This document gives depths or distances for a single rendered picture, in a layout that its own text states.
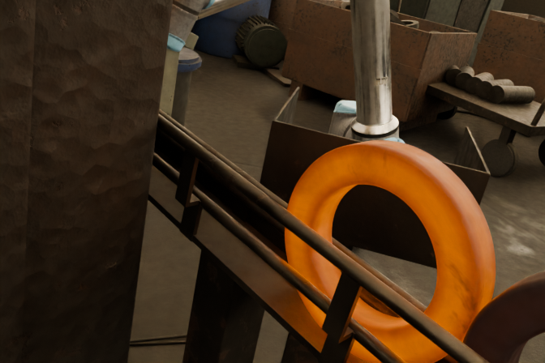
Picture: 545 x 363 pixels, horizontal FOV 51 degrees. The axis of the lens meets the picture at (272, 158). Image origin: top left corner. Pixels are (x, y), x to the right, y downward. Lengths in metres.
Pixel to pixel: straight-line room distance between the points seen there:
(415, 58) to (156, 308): 2.17
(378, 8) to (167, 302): 0.98
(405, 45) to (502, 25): 1.55
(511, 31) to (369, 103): 3.00
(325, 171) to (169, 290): 1.16
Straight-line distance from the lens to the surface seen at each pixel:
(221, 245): 0.59
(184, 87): 2.31
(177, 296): 1.58
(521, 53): 4.63
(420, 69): 3.23
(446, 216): 0.42
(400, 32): 3.27
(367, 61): 1.70
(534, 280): 0.41
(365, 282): 0.42
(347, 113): 1.94
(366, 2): 1.65
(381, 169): 0.44
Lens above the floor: 0.92
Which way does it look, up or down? 21 degrees down
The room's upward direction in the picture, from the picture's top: 12 degrees clockwise
